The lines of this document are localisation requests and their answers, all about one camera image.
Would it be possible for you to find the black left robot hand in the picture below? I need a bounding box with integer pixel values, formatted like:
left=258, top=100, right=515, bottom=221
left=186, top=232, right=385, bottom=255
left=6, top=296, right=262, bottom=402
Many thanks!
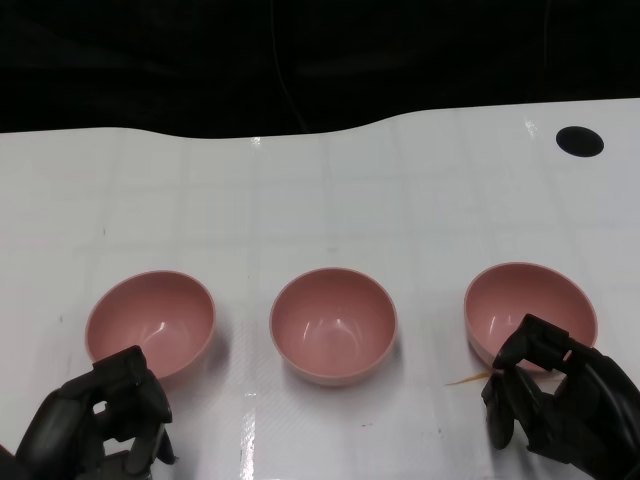
left=14, top=344, right=177, bottom=480

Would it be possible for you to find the pink plastic bowl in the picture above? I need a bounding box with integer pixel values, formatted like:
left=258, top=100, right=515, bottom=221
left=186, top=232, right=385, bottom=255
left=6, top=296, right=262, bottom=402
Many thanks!
left=269, top=267, right=399, bottom=388
left=84, top=270, right=217, bottom=382
left=463, top=261, right=599, bottom=374

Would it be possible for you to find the black round table grommet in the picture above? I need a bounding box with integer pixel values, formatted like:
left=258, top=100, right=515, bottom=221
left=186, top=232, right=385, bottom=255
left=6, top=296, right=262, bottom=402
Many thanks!
left=555, top=125, right=605, bottom=158

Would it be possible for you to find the small yellow stick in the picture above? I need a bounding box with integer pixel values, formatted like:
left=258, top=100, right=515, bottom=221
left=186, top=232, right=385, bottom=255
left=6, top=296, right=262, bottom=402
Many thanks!
left=445, top=369, right=494, bottom=387

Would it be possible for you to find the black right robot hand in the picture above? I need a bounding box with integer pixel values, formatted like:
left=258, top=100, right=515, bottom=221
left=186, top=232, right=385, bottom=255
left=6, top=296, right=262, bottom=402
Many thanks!
left=480, top=313, right=640, bottom=480

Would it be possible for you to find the black backdrop curtain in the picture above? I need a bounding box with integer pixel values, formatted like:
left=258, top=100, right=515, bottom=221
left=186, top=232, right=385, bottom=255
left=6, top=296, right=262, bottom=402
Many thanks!
left=0, top=0, right=640, bottom=139

